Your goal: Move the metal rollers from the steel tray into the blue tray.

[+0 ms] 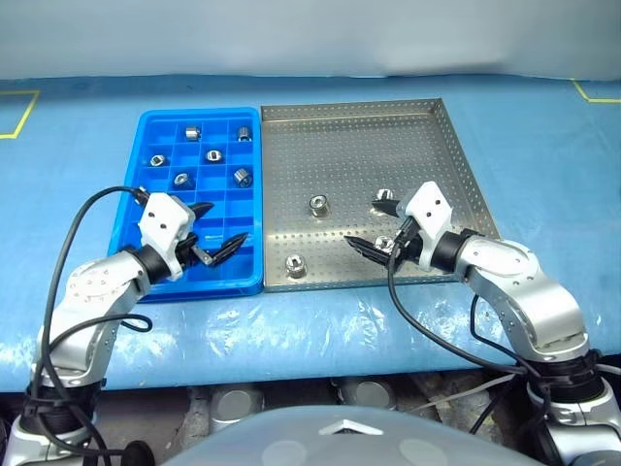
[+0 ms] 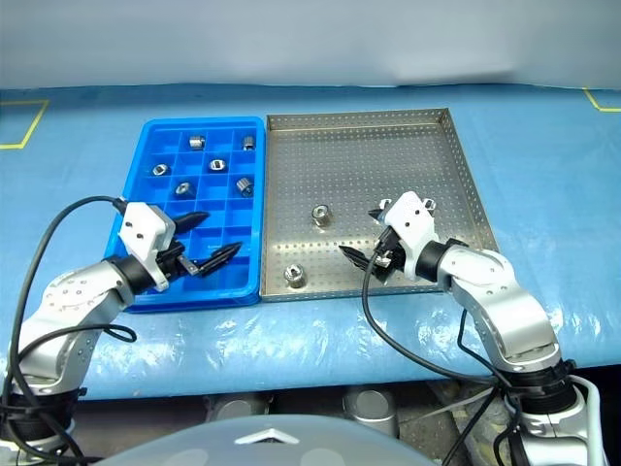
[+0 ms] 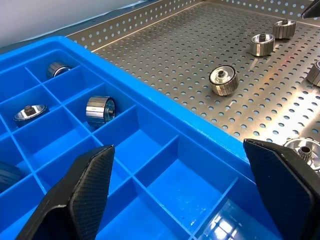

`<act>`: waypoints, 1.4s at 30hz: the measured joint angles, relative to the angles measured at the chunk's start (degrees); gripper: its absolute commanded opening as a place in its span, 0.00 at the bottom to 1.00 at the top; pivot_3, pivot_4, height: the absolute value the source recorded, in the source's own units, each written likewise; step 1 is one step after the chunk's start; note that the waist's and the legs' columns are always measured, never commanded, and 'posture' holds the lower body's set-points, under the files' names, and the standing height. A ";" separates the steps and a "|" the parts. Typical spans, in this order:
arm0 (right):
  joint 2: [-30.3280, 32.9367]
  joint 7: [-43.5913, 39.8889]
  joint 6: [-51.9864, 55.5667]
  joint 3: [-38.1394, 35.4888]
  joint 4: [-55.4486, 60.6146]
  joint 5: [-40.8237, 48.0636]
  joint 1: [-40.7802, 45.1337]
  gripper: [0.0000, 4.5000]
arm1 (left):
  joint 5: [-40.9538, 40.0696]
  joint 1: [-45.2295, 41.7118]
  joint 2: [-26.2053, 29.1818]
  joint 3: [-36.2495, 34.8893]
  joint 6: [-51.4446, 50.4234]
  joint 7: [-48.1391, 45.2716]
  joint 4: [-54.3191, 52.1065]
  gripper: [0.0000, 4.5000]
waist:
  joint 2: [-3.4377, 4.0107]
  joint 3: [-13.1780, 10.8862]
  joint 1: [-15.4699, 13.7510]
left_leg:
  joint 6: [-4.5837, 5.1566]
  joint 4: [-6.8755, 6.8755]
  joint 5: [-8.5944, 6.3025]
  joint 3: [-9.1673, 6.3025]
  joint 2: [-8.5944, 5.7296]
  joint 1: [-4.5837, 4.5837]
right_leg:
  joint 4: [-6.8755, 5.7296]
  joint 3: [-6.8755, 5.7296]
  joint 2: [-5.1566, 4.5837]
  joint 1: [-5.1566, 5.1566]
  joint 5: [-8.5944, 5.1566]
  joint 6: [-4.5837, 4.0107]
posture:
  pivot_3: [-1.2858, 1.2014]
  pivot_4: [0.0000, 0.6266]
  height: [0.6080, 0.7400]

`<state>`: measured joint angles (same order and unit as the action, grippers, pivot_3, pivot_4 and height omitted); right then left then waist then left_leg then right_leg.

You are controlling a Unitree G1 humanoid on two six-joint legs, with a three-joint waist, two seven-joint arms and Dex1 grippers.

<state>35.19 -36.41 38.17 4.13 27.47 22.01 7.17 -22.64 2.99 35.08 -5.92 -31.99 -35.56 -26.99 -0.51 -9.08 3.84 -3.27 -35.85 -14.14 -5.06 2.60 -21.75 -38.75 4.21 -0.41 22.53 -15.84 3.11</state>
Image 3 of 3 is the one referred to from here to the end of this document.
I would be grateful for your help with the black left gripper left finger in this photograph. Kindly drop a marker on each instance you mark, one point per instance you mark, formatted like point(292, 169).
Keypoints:
point(82, 195)

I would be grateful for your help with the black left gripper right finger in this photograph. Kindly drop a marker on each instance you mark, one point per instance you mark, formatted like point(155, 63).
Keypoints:
point(282, 190)

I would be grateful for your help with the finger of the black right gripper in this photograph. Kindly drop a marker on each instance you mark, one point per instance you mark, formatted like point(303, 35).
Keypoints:
point(313, 10)

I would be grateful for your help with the metal rotor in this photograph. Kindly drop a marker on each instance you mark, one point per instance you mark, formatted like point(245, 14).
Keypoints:
point(97, 112)
point(30, 115)
point(315, 73)
point(58, 69)
point(306, 152)
point(223, 81)
point(284, 29)
point(262, 45)

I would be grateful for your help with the blue compartment tray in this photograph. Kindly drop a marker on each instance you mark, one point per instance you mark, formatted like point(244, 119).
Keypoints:
point(162, 155)

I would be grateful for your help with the perforated metal tray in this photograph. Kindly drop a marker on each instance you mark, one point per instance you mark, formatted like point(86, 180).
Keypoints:
point(175, 55)

